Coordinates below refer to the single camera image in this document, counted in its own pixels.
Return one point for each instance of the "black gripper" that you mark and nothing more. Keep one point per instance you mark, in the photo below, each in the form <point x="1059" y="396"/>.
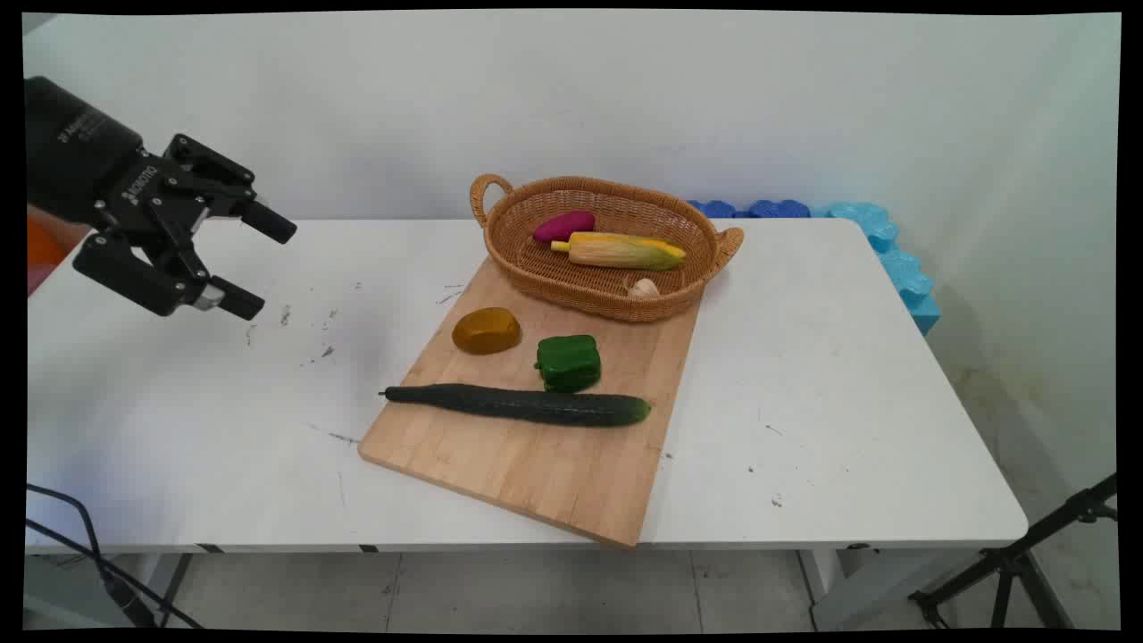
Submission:
<point x="89" y="152"/>

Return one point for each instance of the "long dark green cucumber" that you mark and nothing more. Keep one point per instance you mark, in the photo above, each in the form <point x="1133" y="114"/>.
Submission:
<point x="527" y="406"/>

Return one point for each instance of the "orange object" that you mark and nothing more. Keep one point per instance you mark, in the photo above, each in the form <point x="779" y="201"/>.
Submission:
<point x="49" y="243"/>

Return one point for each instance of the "pink object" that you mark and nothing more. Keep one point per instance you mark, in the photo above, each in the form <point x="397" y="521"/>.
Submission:
<point x="39" y="279"/>

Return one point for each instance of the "brown potato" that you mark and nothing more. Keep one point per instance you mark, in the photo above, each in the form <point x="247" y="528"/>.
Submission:
<point x="487" y="331"/>

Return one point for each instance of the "black table leg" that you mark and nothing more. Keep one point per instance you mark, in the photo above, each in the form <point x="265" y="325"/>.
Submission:
<point x="175" y="585"/>

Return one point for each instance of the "woven wicker basket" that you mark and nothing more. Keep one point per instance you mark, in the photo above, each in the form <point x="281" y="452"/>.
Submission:
<point x="536" y="268"/>

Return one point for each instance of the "purple sweet potato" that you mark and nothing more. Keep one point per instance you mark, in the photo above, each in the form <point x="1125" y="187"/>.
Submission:
<point x="564" y="226"/>

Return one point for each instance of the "green bell pepper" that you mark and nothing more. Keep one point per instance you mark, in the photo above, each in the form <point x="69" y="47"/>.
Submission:
<point x="568" y="362"/>

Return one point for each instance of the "wooden cutting board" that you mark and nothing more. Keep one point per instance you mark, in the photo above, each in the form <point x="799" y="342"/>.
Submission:
<point x="536" y="473"/>

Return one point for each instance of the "yellow corn cob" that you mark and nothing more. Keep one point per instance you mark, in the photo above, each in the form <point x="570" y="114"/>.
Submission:
<point x="625" y="252"/>

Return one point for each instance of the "white garlic bulb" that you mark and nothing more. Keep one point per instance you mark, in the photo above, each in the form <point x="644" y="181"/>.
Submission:
<point x="644" y="288"/>

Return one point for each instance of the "dark blue foam mat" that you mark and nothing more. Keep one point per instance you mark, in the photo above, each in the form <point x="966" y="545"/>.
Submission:
<point x="714" y="209"/>
<point x="779" y="209"/>

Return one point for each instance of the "light blue foam mat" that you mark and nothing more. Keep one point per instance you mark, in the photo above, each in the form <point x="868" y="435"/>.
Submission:
<point x="902" y="268"/>

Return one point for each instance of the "white table leg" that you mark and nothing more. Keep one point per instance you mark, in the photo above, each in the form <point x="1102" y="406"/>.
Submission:
<point x="835" y="580"/>

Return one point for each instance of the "black tripod stand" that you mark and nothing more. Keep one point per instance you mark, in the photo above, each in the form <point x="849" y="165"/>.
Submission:
<point x="1013" y="563"/>

